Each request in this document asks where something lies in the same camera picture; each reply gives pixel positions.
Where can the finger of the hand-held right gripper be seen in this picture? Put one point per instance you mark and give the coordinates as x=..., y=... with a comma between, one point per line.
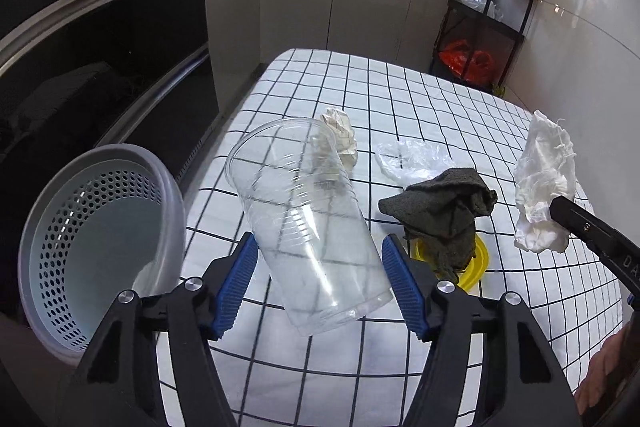
x=595, y=237

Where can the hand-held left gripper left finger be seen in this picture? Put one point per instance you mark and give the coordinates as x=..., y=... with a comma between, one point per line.
x=237, y=287

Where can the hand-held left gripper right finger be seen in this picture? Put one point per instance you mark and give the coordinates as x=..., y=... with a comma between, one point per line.
x=400, y=287

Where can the white cloth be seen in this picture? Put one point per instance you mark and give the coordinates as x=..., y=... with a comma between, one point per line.
x=540, y=177

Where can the clear plastic cup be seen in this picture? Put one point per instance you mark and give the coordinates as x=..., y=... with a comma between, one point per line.
x=300, y=217

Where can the grey perforated basket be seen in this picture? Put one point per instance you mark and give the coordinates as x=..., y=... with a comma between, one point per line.
x=75, y=232

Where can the person's right hand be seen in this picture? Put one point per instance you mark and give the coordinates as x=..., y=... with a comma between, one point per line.
x=600, y=367

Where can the yellow plastic lid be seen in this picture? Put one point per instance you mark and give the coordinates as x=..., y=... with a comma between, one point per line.
x=477, y=264

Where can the dark grey cloth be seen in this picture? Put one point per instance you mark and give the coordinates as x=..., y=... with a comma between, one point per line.
x=440, y=207

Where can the crumpled cream paper ball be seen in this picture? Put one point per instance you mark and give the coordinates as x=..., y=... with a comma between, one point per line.
x=345, y=137

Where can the white black checkered tablecloth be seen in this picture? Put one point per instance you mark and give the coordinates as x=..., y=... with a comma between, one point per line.
x=450, y=107

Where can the red plastic bag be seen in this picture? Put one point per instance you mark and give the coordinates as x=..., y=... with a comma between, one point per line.
x=465, y=62

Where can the black metal shelf rack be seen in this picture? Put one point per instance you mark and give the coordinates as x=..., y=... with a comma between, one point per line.
x=500, y=24

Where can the black glass oven front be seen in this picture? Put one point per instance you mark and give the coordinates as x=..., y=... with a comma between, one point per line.
x=125, y=37

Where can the grey kitchen cabinets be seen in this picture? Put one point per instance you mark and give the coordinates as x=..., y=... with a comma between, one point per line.
x=300, y=7

